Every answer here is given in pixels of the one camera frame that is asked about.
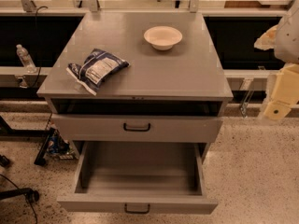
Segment white bowl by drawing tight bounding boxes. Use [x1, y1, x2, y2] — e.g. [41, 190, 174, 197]
[144, 26, 182, 50]

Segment blue chip bag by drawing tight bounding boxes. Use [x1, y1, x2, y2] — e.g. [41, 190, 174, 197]
[66, 49, 129, 95]

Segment black drawer handle lower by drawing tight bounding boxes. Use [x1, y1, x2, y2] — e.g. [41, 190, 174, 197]
[124, 203, 150, 215]

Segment black drawer handle upper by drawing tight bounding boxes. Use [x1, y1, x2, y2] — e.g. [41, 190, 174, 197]
[122, 123, 151, 133]

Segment open grey lower drawer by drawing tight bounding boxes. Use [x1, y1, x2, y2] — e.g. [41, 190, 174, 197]
[58, 142, 218, 215]

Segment black cable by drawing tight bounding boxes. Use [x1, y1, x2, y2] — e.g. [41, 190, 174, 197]
[28, 6, 50, 89]

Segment clear plastic water bottle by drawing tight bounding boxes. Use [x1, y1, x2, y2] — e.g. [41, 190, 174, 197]
[16, 44, 36, 74]

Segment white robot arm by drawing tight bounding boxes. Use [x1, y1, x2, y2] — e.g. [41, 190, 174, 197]
[254, 0, 299, 120]

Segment black chair base leg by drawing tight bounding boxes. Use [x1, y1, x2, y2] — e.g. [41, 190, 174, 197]
[0, 188, 39, 203]

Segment black drawer handle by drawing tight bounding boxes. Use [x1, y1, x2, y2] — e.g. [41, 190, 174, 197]
[122, 123, 151, 133]
[124, 203, 150, 215]

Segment grey drawer cabinet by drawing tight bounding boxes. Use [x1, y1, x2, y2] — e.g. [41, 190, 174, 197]
[36, 10, 235, 161]

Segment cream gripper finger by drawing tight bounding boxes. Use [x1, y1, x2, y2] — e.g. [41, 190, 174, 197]
[263, 63, 299, 120]

